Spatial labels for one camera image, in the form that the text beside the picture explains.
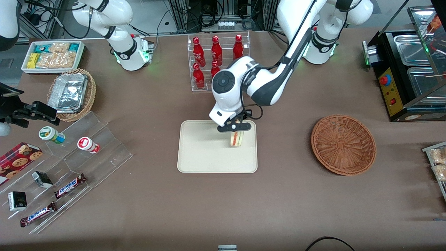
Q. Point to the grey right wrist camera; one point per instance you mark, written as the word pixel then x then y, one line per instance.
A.
pixel 4 129

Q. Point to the small grey block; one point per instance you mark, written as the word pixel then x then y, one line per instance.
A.
pixel 227 248

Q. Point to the red label yogurt cup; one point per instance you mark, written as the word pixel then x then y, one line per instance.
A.
pixel 87 144

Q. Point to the clear acrylic bottle rack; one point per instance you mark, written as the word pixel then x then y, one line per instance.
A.
pixel 200 90

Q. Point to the triangular sandwich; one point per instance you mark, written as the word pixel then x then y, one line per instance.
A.
pixel 236 139

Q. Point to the snickers chocolate bar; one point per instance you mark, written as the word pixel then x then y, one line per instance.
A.
pixel 38 214
pixel 69 186

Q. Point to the large teal snack packet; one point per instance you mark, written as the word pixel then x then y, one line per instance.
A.
pixel 41 47

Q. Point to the grey metal tray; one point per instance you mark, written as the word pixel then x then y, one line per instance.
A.
pixel 439 190

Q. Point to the small black box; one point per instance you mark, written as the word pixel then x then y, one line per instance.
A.
pixel 17 201
pixel 42 179

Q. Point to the white rectangular snack bin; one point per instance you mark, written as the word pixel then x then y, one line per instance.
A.
pixel 82 52

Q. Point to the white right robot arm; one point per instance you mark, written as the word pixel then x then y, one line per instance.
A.
pixel 123 52

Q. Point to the orange skewered food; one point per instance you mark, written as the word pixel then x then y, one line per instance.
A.
pixel 435 23

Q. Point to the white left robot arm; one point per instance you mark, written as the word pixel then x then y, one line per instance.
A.
pixel 268 85

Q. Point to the red cola bottle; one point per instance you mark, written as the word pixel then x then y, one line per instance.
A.
pixel 214 69
pixel 216 51
pixel 198 52
pixel 238 48
pixel 198 77

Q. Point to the black hot food display case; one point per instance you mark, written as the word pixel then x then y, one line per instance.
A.
pixel 393 101

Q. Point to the red plaid cookie box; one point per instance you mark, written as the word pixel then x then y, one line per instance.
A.
pixel 19 160

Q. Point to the aluminium foil tray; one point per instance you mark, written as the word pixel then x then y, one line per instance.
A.
pixel 68 93

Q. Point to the white power strip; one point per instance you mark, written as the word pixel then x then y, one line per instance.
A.
pixel 226 25

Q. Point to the clear fried snack bag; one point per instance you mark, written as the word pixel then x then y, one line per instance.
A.
pixel 440 172
pixel 439 156

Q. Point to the yellow snack packet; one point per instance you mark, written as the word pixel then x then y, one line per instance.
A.
pixel 33 61

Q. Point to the steel food pan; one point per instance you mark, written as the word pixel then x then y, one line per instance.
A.
pixel 423 82
pixel 411 48

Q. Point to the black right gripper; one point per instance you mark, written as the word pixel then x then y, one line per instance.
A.
pixel 18 112

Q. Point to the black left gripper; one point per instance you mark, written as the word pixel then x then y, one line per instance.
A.
pixel 243 115

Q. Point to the light wicker basket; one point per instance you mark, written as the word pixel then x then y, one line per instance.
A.
pixel 91 90

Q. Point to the cream rectangular tray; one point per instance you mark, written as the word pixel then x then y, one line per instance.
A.
pixel 205 150

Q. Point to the clear cracker bag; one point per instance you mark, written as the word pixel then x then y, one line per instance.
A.
pixel 47 61
pixel 67 60
pixel 59 47

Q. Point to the small teal snack packet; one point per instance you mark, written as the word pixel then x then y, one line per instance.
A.
pixel 74 47

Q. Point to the clear acrylic stepped display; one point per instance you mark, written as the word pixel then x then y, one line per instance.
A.
pixel 104 150

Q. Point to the round brown wicker basket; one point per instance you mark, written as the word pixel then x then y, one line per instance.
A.
pixel 343 144

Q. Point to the green label yogurt cup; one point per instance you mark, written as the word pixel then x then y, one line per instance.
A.
pixel 50 134

